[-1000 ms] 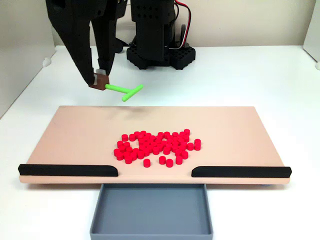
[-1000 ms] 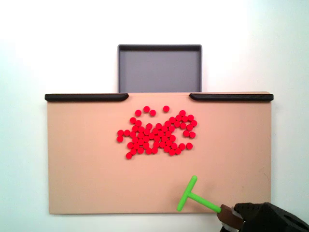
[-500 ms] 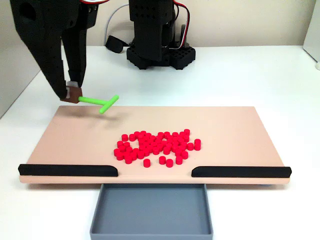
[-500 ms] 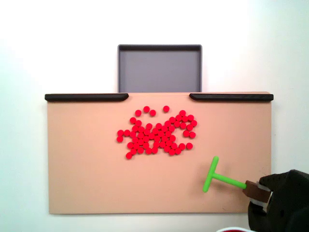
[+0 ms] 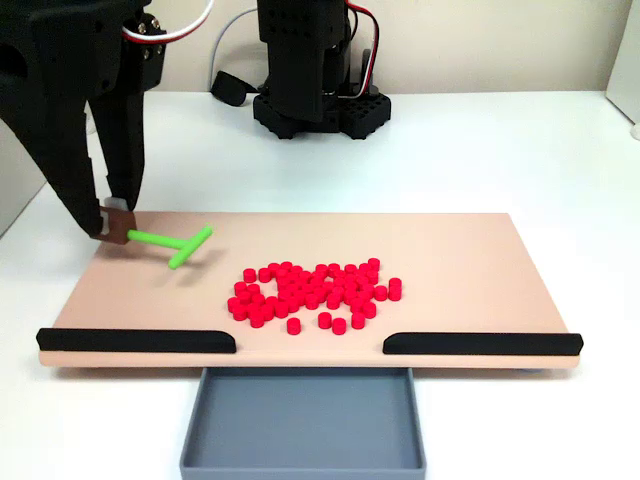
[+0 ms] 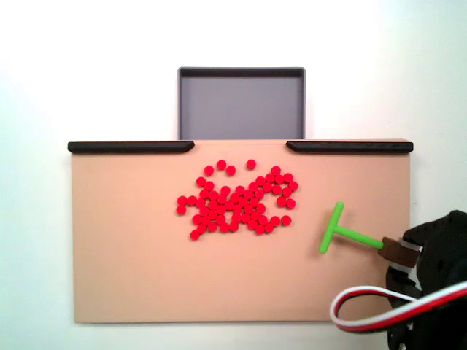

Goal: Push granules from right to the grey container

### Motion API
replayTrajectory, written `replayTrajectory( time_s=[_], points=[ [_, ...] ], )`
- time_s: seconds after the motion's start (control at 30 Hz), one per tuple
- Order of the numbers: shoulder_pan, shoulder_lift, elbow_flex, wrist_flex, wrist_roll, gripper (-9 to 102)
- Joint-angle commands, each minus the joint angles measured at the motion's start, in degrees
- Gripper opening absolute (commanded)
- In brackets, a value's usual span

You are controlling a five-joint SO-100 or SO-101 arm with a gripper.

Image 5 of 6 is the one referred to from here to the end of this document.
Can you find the green T-shaped pusher tool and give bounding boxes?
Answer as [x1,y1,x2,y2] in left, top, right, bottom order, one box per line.
[98,205,216,272]

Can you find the grey tray container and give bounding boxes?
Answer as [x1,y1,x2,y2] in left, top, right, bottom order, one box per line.
[179,367,427,480]

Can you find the beige wooden board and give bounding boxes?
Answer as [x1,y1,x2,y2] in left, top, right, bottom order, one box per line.
[38,210,584,371]

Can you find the red white black servo cable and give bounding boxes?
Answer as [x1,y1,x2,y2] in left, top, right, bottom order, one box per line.
[121,0,217,45]
[346,0,382,99]

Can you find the black edge rail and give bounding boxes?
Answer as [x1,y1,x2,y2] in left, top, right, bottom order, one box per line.
[382,331,585,357]
[35,328,237,355]

